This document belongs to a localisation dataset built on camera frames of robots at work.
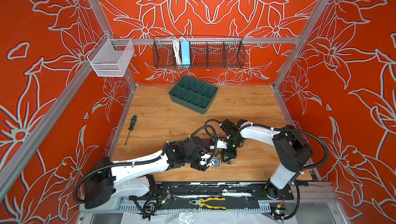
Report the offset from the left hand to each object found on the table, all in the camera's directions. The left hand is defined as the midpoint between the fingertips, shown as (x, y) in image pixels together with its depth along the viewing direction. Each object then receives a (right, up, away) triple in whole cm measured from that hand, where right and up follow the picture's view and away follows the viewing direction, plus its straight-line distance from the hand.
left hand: (210, 153), depth 75 cm
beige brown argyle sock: (+7, -4, +5) cm, 9 cm away
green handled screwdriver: (-48, +9, +20) cm, 53 cm away
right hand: (+8, -5, +9) cm, 13 cm away
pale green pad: (-44, -20, -7) cm, 49 cm away
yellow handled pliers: (-5, -21, -5) cm, 22 cm away
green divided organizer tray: (-9, +31, +33) cm, 46 cm away
